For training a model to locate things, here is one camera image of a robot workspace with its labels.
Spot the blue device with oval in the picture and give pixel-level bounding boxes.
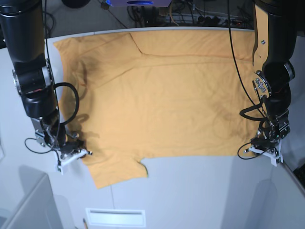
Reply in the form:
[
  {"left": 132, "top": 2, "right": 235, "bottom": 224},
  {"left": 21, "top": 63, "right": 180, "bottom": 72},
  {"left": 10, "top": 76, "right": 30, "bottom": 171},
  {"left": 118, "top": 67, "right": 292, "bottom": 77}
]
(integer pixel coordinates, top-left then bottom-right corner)
[{"left": 106, "top": 0, "right": 171, "bottom": 7}]

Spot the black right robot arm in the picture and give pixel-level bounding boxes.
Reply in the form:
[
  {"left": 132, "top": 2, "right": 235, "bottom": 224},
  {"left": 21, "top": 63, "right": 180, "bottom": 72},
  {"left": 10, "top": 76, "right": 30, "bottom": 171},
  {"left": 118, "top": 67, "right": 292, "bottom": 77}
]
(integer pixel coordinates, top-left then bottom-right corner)
[{"left": 0, "top": 0, "right": 92, "bottom": 159}]

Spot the pencil on table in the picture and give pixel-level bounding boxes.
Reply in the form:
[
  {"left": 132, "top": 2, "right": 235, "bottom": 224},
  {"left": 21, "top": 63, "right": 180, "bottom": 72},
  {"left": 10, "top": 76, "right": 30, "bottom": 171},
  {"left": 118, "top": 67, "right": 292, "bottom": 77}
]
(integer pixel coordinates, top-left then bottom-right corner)
[{"left": 83, "top": 218, "right": 88, "bottom": 229}]

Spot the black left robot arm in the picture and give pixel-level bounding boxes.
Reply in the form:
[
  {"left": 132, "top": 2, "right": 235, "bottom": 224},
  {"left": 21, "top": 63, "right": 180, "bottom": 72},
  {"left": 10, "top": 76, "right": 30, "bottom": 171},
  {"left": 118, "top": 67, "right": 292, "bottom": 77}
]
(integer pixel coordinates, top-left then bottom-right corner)
[{"left": 251, "top": 0, "right": 297, "bottom": 151}]

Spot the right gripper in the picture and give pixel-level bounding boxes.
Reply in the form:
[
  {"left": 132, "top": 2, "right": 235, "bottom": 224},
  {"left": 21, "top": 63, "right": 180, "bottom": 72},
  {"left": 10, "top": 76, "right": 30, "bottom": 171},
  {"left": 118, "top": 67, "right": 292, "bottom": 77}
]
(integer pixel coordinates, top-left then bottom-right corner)
[{"left": 31, "top": 114, "right": 93, "bottom": 159}]

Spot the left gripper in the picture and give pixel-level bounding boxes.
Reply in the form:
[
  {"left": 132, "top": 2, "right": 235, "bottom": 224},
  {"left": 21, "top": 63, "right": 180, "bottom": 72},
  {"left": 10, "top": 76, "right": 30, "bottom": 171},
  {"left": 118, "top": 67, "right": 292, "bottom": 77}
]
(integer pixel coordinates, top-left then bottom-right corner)
[{"left": 250, "top": 113, "right": 290, "bottom": 151}]

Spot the orange yellow T-shirt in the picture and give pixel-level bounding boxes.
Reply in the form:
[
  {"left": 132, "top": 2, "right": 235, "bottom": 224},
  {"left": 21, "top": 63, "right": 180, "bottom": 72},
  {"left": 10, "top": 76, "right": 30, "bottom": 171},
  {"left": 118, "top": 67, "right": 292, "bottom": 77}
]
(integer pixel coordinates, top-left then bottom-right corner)
[{"left": 54, "top": 30, "right": 258, "bottom": 188}]

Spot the white power strip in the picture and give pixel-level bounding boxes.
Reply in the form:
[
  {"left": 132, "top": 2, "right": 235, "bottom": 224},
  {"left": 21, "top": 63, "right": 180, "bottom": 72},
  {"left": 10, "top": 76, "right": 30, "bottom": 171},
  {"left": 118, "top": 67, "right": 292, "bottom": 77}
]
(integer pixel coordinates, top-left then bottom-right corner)
[{"left": 160, "top": 13, "right": 229, "bottom": 27}]

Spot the grey partition panel left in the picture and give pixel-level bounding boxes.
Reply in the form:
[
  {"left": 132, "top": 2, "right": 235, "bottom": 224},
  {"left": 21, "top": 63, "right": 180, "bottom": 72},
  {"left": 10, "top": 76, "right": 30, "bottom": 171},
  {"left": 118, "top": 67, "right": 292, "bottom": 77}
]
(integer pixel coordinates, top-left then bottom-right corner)
[{"left": 2, "top": 174, "right": 63, "bottom": 229}]

